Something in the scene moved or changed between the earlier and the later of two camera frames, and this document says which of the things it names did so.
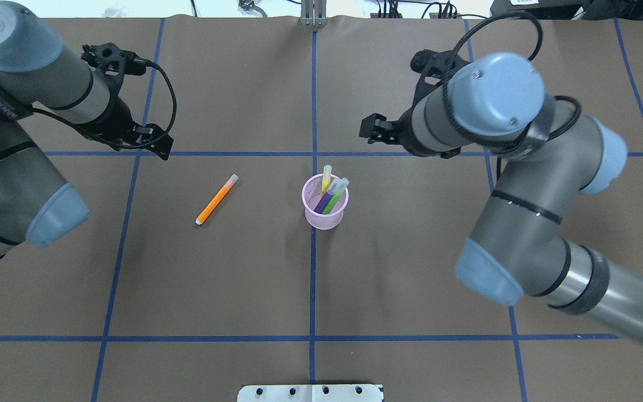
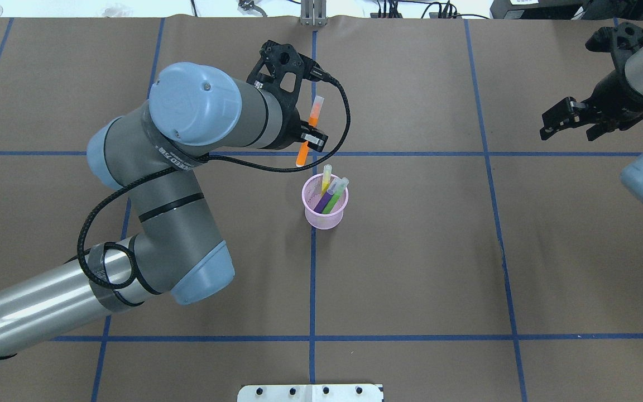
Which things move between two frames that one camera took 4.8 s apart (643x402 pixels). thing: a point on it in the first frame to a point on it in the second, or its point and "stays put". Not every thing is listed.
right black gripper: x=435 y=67 to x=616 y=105
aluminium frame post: x=313 y=13 stays put
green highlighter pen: x=332 y=201 stays put
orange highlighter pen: x=233 y=178 to x=313 y=119
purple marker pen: x=326 y=197 stays put
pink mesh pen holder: x=311 y=192 stays put
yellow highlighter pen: x=327 y=172 stays put
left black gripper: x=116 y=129 to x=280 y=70
